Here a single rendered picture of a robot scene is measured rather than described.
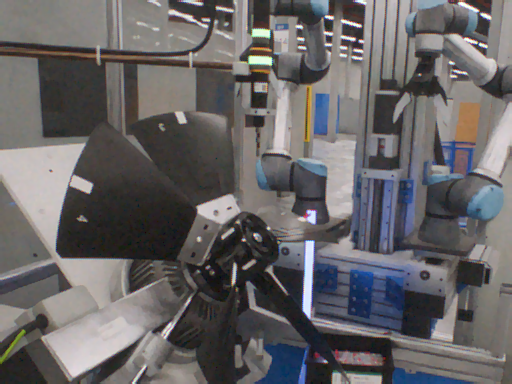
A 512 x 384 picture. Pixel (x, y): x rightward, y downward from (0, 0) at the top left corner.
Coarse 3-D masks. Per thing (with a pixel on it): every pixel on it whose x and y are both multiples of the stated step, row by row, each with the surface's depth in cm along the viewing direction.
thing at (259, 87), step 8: (256, 72) 103; (256, 80) 103; (264, 80) 103; (256, 88) 103; (264, 88) 104; (256, 96) 104; (264, 96) 104; (256, 104) 104; (264, 104) 105; (256, 120) 105; (264, 120) 106
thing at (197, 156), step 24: (144, 120) 110; (168, 120) 112; (192, 120) 115; (216, 120) 118; (144, 144) 108; (168, 144) 110; (192, 144) 111; (216, 144) 113; (168, 168) 108; (192, 168) 109; (216, 168) 110; (192, 192) 107; (216, 192) 108
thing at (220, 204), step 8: (216, 200) 108; (224, 200) 108; (232, 200) 108; (200, 208) 107; (208, 208) 107; (216, 208) 107; (224, 208) 107; (232, 208) 107; (208, 216) 106; (224, 216) 106; (232, 216) 107
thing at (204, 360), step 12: (228, 300) 85; (228, 312) 84; (216, 324) 78; (228, 324) 83; (216, 336) 77; (228, 336) 82; (204, 348) 73; (216, 348) 77; (228, 348) 81; (204, 360) 72; (216, 360) 76; (228, 360) 81; (204, 372) 72; (216, 372) 75; (228, 372) 80
